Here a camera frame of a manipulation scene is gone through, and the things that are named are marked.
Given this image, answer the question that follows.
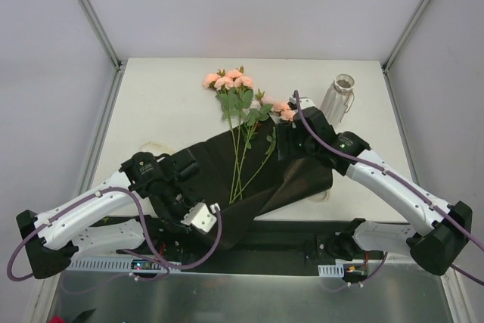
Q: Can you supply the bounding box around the pink rose stem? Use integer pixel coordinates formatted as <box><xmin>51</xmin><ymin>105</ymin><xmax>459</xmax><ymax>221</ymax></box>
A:
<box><xmin>228</xmin><ymin>99</ymin><xmax>298</xmax><ymax>203</ymax></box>

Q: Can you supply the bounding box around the pink rose bouquet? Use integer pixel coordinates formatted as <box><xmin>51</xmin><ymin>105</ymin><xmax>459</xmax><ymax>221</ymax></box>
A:
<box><xmin>203</xmin><ymin>67</ymin><xmax>272</xmax><ymax>203</ymax></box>

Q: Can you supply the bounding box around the black wrapping paper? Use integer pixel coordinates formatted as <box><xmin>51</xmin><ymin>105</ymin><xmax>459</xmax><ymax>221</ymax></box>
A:
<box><xmin>172</xmin><ymin>120</ymin><xmax>333</xmax><ymax>251</ymax></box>

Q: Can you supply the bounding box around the cream printed ribbon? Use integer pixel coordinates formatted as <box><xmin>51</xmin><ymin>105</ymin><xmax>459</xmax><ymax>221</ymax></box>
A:
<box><xmin>139</xmin><ymin>141</ymin><xmax>175</xmax><ymax>155</ymax></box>

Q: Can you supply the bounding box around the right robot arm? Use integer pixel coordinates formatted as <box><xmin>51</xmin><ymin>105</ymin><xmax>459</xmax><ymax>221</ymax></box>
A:
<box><xmin>275</xmin><ymin>107</ymin><xmax>473</xmax><ymax>276</ymax></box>

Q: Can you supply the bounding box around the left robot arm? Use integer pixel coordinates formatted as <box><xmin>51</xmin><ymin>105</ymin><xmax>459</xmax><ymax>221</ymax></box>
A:
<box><xmin>17</xmin><ymin>151</ymin><xmax>217</xmax><ymax>279</ymax></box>

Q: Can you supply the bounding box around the white ribbed ceramic vase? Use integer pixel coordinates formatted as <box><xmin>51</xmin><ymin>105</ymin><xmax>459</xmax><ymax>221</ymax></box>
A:
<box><xmin>320</xmin><ymin>74</ymin><xmax>355</xmax><ymax>127</ymax></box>

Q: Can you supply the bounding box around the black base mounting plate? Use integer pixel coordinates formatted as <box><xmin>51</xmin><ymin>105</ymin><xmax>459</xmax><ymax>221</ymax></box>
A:
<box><xmin>71</xmin><ymin>215</ymin><xmax>390</xmax><ymax>275</ymax></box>

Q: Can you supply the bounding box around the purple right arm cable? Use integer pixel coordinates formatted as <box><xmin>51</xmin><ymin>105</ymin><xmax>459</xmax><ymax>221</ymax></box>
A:
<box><xmin>292</xmin><ymin>89</ymin><xmax>484</xmax><ymax>286</ymax></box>

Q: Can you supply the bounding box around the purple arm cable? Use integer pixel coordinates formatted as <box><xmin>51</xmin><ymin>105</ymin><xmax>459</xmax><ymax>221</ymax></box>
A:
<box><xmin>6</xmin><ymin>186</ymin><xmax>223</xmax><ymax>282</ymax></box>
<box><xmin>292</xmin><ymin>89</ymin><xmax>484</xmax><ymax>286</ymax></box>

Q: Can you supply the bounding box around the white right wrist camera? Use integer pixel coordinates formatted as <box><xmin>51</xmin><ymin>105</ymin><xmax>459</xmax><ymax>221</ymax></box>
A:
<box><xmin>288</xmin><ymin>97</ymin><xmax>316</xmax><ymax>111</ymax></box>

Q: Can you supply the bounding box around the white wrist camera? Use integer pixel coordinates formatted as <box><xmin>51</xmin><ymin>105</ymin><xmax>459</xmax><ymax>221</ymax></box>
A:
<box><xmin>288</xmin><ymin>97</ymin><xmax>316</xmax><ymax>111</ymax></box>
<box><xmin>181</xmin><ymin>202</ymin><xmax>220</xmax><ymax>234</ymax></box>

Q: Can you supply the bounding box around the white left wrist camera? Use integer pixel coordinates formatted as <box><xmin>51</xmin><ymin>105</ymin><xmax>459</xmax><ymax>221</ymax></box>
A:
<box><xmin>181</xmin><ymin>202</ymin><xmax>220</xmax><ymax>234</ymax></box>

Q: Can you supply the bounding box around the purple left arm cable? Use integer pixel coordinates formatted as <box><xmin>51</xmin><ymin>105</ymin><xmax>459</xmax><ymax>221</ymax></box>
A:
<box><xmin>6</xmin><ymin>186</ymin><xmax>223</xmax><ymax>282</ymax></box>

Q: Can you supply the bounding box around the left white cable duct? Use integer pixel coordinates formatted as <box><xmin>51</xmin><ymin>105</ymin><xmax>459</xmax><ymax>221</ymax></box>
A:
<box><xmin>67</xmin><ymin>257</ymin><xmax>166</xmax><ymax>274</ymax></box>

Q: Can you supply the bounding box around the white cable duct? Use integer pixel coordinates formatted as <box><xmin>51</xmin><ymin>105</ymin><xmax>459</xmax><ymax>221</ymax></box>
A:
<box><xmin>317</xmin><ymin>263</ymin><xmax>369</xmax><ymax>278</ymax></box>
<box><xmin>67</xmin><ymin>257</ymin><xmax>166</xmax><ymax>274</ymax></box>

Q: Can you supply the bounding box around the right white cable duct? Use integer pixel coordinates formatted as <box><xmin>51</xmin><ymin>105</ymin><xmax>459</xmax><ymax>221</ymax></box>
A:
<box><xmin>317</xmin><ymin>263</ymin><xmax>369</xmax><ymax>278</ymax></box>

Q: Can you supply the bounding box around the right aluminium frame post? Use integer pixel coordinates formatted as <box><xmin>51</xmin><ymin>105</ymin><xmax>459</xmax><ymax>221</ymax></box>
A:
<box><xmin>381</xmin><ymin>0</ymin><xmax>458</xmax><ymax>74</ymax></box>

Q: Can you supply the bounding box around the aluminium frame post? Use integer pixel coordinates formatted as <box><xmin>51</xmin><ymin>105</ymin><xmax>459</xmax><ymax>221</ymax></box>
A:
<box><xmin>381</xmin><ymin>0</ymin><xmax>458</xmax><ymax>74</ymax></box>
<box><xmin>56</xmin><ymin>0</ymin><xmax>128</xmax><ymax>70</ymax></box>

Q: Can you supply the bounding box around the left aluminium frame post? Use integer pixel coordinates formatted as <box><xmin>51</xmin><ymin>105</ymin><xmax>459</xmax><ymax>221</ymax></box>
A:
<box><xmin>56</xmin><ymin>0</ymin><xmax>128</xmax><ymax>70</ymax></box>

